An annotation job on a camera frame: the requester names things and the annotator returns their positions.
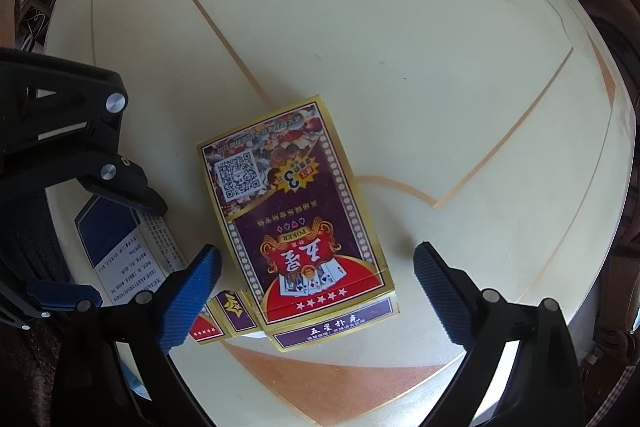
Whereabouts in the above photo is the purple playing card box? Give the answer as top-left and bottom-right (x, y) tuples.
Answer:
(190, 94), (399, 353)

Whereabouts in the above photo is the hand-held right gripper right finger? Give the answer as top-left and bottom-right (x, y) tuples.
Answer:
(413, 241), (586, 427)

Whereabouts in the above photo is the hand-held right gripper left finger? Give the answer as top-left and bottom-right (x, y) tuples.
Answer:
(50, 244), (223, 427)

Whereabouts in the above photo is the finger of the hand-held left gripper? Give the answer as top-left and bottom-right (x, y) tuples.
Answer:
(0, 277), (103, 333)
(0, 48), (168, 217)

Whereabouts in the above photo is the person's left forearm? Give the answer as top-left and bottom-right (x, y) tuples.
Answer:
(0, 327), (61, 427)

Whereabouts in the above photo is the blue and white box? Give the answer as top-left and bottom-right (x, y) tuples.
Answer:
(74, 196), (188, 305)

